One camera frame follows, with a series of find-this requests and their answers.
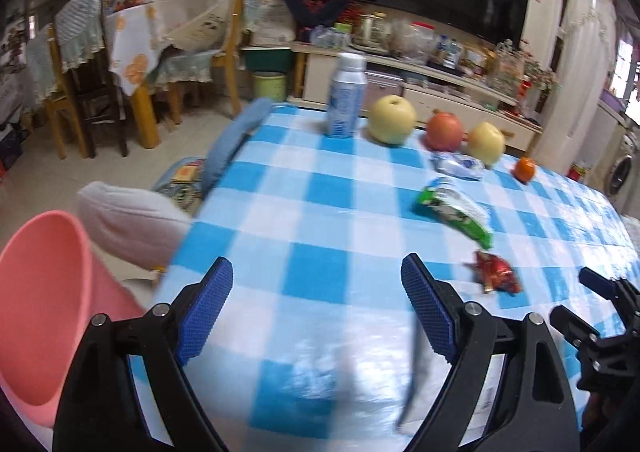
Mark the washing machine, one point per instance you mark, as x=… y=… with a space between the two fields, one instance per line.
x=622 y=172

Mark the colourful printed box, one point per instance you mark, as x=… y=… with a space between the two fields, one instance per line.
x=182 y=179

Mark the white sack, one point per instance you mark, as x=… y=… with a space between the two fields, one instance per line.
x=272 y=22

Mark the clear plastic bag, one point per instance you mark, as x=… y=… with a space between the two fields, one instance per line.
x=412 y=42

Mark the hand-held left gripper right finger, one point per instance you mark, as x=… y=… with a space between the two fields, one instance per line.
x=431 y=314

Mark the wooden chair with crochet cover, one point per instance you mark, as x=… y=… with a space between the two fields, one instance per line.
x=240 y=32
x=82 y=57

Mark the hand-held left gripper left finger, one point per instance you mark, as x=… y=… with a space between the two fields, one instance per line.
x=205 y=312

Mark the blue padded chair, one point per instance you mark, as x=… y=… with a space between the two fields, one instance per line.
x=235 y=137

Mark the white and blue milk bottle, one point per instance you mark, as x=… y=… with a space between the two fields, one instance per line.
x=345 y=97

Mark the printed gift bag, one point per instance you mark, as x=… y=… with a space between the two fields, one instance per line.
x=505 y=64

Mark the orange print tablecloth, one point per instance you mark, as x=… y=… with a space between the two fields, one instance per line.
x=130 y=52

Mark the blue checked tablecloth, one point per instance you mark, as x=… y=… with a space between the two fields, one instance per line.
x=310 y=212

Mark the green snack packet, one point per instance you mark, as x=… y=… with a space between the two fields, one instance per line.
x=455 y=212

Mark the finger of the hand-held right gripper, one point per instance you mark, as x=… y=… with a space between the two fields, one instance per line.
x=597 y=282
x=572 y=324

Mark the yellow pear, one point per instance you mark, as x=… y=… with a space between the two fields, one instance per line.
x=486 y=144

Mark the orange tangerine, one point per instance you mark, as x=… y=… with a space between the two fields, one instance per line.
x=524 y=170

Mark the pink plastic bin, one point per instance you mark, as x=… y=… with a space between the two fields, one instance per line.
x=45 y=307

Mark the green basin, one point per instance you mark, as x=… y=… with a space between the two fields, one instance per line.
x=267 y=61

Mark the pink artificial flowers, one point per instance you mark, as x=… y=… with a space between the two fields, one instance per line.
x=540 y=72

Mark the cream television cabinet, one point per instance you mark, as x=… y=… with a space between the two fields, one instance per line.
x=430 y=92

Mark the red apple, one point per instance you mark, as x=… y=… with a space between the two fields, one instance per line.
x=444 y=132

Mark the yellow-green apple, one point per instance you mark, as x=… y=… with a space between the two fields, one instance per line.
x=392 y=121

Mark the pack of water bottles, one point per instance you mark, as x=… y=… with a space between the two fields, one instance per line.
x=330 y=37

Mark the light green bin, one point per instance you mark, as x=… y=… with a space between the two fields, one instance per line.
x=269 y=87

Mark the blue and white wrapper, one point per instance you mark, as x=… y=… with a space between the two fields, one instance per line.
x=457 y=166

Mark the small red candy wrapper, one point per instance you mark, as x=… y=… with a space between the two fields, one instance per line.
x=497 y=274

